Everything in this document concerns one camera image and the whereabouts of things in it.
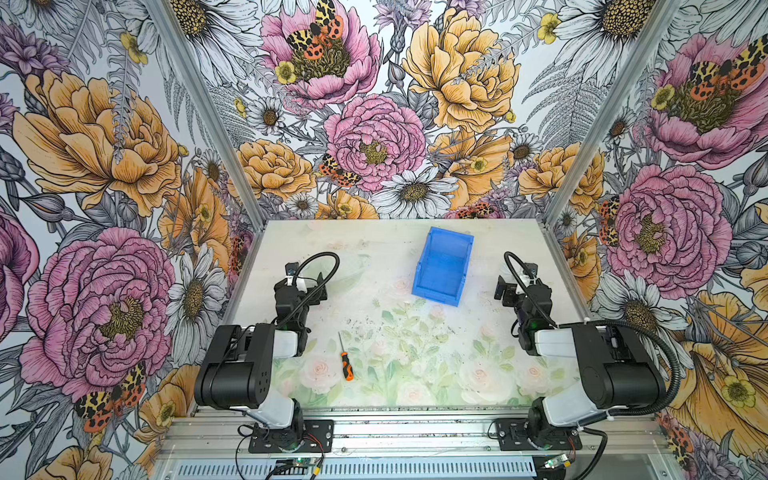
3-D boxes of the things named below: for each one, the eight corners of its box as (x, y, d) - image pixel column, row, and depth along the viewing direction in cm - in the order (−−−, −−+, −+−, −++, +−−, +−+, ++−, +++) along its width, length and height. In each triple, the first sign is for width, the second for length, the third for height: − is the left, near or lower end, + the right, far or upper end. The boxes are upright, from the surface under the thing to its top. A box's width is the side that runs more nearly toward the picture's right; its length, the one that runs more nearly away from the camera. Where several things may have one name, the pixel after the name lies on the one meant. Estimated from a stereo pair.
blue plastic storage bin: (409, 298, 102) (411, 280, 94) (427, 244, 118) (430, 225, 110) (456, 311, 99) (462, 294, 91) (468, 254, 115) (474, 235, 107)
